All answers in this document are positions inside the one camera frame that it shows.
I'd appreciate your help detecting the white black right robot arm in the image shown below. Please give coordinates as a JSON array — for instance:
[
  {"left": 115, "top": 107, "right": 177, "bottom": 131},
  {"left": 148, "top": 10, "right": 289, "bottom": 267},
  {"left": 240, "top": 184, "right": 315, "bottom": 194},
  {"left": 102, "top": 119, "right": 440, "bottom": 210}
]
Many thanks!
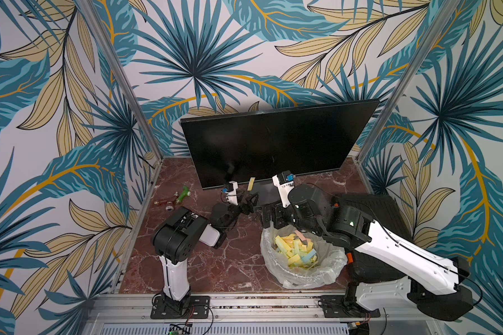
[{"left": 258, "top": 184, "right": 476, "bottom": 321}]

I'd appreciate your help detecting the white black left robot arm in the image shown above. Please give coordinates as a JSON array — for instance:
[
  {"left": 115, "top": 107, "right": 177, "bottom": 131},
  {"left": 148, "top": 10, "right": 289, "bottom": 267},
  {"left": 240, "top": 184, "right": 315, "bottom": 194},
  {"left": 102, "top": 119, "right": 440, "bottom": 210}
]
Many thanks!
[{"left": 152, "top": 191, "right": 258, "bottom": 305}]

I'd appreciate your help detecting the yellow sticky note bottom edge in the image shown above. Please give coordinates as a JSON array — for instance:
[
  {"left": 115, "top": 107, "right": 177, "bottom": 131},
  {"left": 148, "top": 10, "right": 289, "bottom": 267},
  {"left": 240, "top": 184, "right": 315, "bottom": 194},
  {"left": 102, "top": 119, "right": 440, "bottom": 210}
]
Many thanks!
[{"left": 247, "top": 177, "right": 256, "bottom": 191}]

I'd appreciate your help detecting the black computer monitor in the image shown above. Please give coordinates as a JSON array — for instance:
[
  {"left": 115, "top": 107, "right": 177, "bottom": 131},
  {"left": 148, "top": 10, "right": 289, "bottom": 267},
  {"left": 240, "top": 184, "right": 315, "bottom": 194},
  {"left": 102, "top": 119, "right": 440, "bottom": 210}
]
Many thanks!
[{"left": 180, "top": 99, "right": 379, "bottom": 188}]

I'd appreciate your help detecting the pile of coloured paper strips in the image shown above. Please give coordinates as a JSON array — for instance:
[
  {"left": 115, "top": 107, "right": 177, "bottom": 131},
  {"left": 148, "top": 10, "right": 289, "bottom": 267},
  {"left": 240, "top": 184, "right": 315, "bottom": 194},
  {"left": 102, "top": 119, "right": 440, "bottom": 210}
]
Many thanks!
[{"left": 274, "top": 230, "right": 319, "bottom": 269}]

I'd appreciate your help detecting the bin with clear plastic liner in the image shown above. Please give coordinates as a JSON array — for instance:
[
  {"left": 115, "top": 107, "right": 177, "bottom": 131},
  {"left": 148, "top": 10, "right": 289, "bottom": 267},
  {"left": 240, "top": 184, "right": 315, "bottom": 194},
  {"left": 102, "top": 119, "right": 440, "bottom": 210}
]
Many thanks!
[{"left": 260, "top": 226, "right": 348, "bottom": 290}]

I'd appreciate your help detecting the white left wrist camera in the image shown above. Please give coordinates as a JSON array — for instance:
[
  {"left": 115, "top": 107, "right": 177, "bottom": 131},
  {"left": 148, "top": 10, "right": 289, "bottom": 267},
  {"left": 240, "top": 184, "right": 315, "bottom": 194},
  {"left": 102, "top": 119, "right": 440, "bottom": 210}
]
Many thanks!
[{"left": 222, "top": 181, "right": 239, "bottom": 206}]

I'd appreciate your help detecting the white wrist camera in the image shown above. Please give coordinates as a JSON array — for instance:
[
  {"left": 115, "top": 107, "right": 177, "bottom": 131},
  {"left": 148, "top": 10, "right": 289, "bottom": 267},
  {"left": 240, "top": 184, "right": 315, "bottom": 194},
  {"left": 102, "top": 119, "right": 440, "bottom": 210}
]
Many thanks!
[
  {"left": 222, "top": 181, "right": 239, "bottom": 206},
  {"left": 272, "top": 170, "right": 295, "bottom": 208}
]

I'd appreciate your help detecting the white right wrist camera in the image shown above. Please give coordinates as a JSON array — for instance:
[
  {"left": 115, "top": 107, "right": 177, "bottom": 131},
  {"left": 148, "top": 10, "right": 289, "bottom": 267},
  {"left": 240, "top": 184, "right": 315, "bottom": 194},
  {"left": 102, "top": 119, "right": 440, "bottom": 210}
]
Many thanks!
[{"left": 272, "top": 170, "right": 295, "bottom": 208}]

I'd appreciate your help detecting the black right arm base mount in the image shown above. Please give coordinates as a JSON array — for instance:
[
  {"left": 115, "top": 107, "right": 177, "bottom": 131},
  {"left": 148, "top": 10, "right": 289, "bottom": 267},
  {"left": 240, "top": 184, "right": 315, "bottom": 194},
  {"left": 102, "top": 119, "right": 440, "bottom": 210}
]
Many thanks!
[{"left": 318, "top": 282, "right": 381, "bottom": 320}]

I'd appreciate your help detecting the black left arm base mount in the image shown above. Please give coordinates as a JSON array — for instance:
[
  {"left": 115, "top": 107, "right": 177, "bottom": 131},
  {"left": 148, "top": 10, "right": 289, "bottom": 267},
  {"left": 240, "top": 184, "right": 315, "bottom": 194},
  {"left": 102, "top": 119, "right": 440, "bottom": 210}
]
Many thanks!
[{"left": 150, "top": 293, "right": 210, "bottom": 320}]

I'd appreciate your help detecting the aluminium corner post left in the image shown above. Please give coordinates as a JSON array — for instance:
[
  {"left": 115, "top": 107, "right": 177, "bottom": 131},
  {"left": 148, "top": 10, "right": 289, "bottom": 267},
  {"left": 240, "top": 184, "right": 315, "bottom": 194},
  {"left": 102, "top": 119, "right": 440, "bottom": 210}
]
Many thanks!
[{"left": 77, "top": 0, "right": 163, "bottom": 162}]

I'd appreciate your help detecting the aluminium corner post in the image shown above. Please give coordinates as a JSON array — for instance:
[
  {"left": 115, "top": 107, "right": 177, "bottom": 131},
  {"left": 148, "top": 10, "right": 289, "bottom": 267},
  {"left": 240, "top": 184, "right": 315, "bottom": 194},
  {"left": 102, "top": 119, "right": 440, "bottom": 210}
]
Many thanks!
[
  {"left": 353, "top": 0, "right": 460, "bottom": 167},
  {"left": 77, "top": 0, "right": 163, "bottom": 162}
]

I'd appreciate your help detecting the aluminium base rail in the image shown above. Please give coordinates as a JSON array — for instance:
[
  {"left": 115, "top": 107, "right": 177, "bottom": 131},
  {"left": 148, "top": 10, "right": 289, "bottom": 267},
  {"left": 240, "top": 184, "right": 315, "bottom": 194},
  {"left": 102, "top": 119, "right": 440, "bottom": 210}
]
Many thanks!
[{"left": 82, "top": 291, "right": 447, "bottom": 334}]

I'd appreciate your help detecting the aluminium corner post right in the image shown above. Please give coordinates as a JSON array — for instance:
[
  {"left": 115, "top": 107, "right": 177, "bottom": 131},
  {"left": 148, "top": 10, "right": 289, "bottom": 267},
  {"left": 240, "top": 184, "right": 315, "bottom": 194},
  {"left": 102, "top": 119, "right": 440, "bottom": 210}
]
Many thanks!
[{"left": 353, "top": 0, "right": 460, "bottom": 167}]

